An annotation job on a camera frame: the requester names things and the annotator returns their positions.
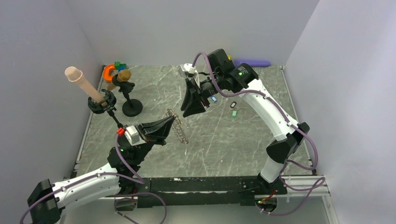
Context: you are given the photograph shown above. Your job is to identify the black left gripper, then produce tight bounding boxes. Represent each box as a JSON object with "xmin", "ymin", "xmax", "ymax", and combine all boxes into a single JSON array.
[{"xmin": 132, "ymin": 115, "xmax": 176, "ymax": 165}]

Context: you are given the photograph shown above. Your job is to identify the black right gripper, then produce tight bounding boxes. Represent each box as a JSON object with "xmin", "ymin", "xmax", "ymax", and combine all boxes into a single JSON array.
[{"xmin": 180, "ymin": 72, "xmax": 224, "ymax": 117}]

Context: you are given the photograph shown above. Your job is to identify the metal disc with keyrings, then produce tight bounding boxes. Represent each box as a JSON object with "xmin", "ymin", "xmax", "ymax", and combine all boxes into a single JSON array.
[{"xmin": 166, "ymin": 109, "xmax": 189, "ymax": 144}]

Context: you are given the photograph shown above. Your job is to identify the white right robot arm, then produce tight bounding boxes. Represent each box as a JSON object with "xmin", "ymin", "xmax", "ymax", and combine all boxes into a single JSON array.
[{"xmin": 178, "ymin": 49, "xmax": 309, "ymax": 194}]

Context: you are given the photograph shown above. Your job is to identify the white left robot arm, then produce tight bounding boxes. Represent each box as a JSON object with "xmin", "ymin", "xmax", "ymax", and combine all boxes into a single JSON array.
[{"xmin": 20, "ymin": 115, "xmax": 176, "ymax": 224}]

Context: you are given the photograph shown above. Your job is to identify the black short microphone stand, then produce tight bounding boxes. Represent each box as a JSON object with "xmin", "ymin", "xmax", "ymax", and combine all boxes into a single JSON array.
[{"xmin": 112, "ymin": 75, "xmax": 143, "ymax": 117}]

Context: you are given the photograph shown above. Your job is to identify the black tag key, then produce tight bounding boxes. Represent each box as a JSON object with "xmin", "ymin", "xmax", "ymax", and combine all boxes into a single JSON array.
[{"xmin": 230, "ymin": 101, "xmax": 237, "ymax": 109}]

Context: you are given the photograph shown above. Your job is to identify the purple cylinder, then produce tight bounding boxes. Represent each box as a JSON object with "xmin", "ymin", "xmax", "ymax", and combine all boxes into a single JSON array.
[{"xmin": 233, "ymin": 59, "xmax": 271, "ymax": 67}]

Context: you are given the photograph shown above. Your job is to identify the gold microphone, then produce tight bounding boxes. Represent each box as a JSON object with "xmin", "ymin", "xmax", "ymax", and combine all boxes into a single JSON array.
[{"xmin": 107, "ymin": 69, "xmax": 132, "ymax": 91}]

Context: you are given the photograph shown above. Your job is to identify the orange horseshoe toy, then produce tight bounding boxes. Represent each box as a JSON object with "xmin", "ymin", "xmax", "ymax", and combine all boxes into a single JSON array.
[{"xmin": 102, "ymin": 64, "xmax": 115, "ymax": 82}]

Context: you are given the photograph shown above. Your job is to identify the green blue toy bricks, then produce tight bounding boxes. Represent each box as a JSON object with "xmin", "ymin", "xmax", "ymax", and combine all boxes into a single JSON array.
[{"xmin": 114, "ymin": 61, "xmax": 127, "ymax": 71}]

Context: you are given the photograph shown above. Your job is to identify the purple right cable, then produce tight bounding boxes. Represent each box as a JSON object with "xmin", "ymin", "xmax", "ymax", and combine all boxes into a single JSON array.
[{"xmin": 191, "ymin": 51, "xmax": 326, "ymax": 217}]

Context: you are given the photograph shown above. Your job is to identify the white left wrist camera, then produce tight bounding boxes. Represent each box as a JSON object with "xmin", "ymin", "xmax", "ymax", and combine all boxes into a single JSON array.
[{"xmin": 117, "ymin": 126, "xmax": 144, "ymax": 147}]

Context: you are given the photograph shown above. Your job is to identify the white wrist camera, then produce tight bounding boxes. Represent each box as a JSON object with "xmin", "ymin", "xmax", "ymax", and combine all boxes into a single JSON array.
[
  {"xmin": 117, "ymin": 126, "xmax": 144, "ymax": 147},
  {"xmin": 178, "ymin": 63, "xmax": 198, "ymax": 78}
]

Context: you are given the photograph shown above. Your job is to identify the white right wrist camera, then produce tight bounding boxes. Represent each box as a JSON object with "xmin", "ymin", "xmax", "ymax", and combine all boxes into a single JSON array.
[{"xmin": 178, "ymin": 63, "xmax": 198, "ymax": 78}]

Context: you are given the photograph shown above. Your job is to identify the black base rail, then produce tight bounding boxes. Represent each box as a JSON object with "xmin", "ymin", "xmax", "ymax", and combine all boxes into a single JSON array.
[{"xmin": 119, "ymin": 175, "xmax": 287, "ymax": 208}]

